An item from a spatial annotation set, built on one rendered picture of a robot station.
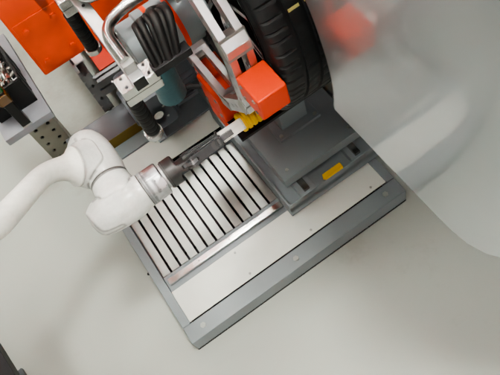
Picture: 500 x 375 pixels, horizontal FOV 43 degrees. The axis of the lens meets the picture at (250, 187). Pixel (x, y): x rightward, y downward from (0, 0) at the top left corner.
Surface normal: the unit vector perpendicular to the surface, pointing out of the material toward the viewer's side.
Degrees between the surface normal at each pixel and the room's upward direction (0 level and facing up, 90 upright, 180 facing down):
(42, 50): 90
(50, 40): 90
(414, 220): 0
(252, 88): 0
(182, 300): 0
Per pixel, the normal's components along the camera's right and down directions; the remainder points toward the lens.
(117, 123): -0.21, -0.45
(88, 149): 0.29, -0.65
